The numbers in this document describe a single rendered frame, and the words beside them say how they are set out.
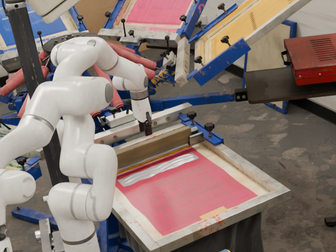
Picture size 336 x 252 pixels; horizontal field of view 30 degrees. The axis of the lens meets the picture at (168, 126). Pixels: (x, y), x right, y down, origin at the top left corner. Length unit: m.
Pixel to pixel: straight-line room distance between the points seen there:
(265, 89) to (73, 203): 1.84
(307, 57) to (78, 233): 1.86
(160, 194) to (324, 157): 2.23
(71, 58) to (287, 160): 2.68
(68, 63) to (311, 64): 1.44
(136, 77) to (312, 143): 2.54
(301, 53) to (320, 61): 0.16
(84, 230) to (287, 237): 2.21
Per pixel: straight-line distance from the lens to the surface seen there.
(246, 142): 4.80
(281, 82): 3.37
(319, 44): 3.42
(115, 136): 2.89
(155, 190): 2.53
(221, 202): 2.40
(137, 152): 2.66
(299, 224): 3.88
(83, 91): 1.54
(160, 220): 2.35
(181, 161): 2.69
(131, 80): 2.38
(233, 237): 2.46
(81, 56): 2.11
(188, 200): 2.44
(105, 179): 1.63
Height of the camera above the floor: 2.28
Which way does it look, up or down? 26 degrees down
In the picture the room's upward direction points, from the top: 9 degrees counter-clockwise
